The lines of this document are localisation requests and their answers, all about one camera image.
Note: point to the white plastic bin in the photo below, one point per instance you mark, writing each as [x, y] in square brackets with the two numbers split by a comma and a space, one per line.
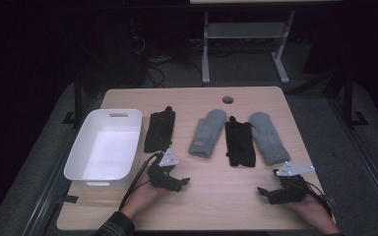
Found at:
[105, 150]

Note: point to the metal frame rail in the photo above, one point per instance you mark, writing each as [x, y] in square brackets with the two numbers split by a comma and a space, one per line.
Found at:
[367, 164]
[50, 193]

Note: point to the person's left hand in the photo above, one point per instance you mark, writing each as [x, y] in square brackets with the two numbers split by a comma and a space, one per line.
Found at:
[144, 198]

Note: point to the black frame post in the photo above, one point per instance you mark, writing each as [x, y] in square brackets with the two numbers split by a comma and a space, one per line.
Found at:
[349, 98]
[77, 98]

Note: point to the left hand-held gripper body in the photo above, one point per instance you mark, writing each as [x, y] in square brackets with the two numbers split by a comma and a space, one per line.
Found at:
[162, 175]

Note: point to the grey mitten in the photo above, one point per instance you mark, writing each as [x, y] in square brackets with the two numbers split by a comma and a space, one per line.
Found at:
[206, 134]
[267, 137]

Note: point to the grey metal desk frame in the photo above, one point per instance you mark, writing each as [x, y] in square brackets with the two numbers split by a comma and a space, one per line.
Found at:
[242, 30]

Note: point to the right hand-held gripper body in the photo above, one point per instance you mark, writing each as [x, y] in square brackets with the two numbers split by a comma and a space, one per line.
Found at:
[290, 188]

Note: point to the black glove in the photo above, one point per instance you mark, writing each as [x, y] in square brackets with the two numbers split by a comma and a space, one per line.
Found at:
[159, 131]
[239, 144]

